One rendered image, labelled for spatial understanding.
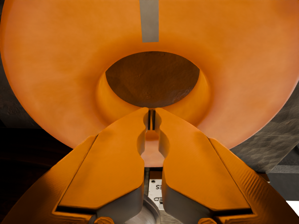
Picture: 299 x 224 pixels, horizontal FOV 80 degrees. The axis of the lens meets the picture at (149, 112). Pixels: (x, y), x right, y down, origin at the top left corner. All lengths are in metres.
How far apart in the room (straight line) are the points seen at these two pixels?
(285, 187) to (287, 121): 9.25
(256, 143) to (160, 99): 0.24
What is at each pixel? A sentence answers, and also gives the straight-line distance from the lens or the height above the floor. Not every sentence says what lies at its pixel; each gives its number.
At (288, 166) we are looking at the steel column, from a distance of 6.47.
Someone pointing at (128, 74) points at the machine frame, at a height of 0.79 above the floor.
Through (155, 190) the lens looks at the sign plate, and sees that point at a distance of 0.45.
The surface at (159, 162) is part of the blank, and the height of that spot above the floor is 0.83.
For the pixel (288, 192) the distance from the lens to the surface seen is 9.46.
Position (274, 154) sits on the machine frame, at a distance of 0.43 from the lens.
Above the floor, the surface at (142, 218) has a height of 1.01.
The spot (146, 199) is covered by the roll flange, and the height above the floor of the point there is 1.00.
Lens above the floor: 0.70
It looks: 43 degrees up
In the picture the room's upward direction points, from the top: 177 degrees counter-clockwise
